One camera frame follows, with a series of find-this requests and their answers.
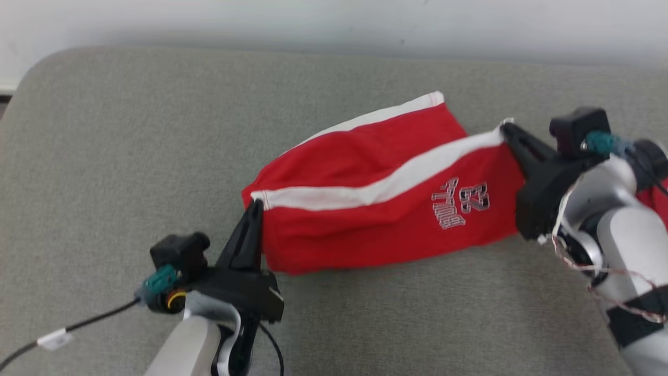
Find thin twisted wire bundle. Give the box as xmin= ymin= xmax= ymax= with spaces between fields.
xmin=536 ymin=175 xmax=668 ymax=324

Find red Bulls 23 jersey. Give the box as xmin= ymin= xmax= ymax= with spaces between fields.
xmin=636 ymin=184 xmax=668 ymax=230

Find black cable with white label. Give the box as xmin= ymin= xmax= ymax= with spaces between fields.
xmin=0 ymin=298 xmax=142 ymax=369

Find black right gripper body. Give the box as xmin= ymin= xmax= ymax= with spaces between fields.
xmin=514 ymin=156 xmax=591 ymax=242

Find grey fabric sofa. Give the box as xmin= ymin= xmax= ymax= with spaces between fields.
xmin=0 ymin=46 xmax=668 ymax=376

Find red shorts with white stripe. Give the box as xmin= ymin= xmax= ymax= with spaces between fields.
xmin=241 ymin=91 xmax=526 ymax=276

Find thin black cable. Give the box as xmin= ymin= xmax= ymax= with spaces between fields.
xmin=258 ymin=323 xmax=285 ymax=376

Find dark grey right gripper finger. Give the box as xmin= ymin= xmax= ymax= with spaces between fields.
xmin=499 ymin=122 xmax=562 ymax=181

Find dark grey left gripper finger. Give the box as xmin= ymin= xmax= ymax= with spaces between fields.
xmin=216 ymin=198 xmax=265 ymax=272

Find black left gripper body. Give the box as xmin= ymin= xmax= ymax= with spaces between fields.
xmin=185 ymin=264 xmax=285 ymax=325

